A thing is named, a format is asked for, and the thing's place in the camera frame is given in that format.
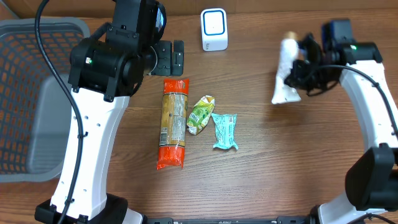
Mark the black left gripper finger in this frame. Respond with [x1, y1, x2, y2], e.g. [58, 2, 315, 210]
[171, 58, 184, 77]
[173, 40, 184, 59]

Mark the teal snack packet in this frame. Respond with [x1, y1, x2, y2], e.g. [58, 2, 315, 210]
[211, 113, 239, 150]

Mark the white tube with gold cap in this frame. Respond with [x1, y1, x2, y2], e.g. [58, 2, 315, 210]
[271, 31, 301, 105]

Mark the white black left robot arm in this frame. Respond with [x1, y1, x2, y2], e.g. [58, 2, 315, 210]
[35, 0, 184, 224]

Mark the dark grey plastic basket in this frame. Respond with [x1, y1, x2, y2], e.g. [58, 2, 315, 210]
[1, 19, 72, 183]

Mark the green yellow snack packet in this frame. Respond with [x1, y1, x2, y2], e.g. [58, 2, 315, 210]
[187, 95, 215, 135]

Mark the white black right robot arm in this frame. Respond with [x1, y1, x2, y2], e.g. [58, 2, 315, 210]
[272, 33, 397, 223]

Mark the white barcode scanner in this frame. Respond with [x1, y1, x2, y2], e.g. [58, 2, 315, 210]
[200, 8, 228, 52]

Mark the orange noodle packet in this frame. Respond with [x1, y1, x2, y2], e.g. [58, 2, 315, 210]
[157, 79, 189, 170]

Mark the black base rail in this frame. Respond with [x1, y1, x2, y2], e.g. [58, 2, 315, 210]
[143, 216, 320, 224]

